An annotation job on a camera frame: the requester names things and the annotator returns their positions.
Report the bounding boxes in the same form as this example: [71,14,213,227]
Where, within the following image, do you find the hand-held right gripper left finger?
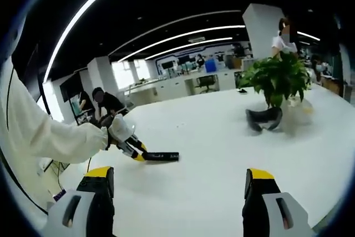
[47,166,116,237]

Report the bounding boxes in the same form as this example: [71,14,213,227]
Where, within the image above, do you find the black wall screen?
[59,77,82,102]

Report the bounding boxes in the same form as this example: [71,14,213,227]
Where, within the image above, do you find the black remote control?
[142,151,180,164]

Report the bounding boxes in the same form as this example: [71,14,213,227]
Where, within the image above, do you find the white counter cabinets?
[124,70,239,106]

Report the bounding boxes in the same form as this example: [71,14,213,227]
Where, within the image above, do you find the clear plastic bag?
[280,95,315,135]

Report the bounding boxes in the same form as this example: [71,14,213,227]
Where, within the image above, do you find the purple patterned cloth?
[53,189,68,202]

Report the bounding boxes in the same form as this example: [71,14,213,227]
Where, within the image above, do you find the ceiling light strip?
[118,24,247,63]
[144,36,234,60]

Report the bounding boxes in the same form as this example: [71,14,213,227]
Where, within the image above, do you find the blue bin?
[204,58,218,73]

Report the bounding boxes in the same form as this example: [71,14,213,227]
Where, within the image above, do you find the black office chair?
[195,75,217,94]

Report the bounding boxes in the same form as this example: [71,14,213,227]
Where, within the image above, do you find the green potted plant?
[237,51,312,109]

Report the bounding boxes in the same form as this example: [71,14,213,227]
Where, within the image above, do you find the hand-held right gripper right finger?
[242,168,316,237]

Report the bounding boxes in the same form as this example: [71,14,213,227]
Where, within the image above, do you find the long curved ceiling light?
[42,0,139,84]

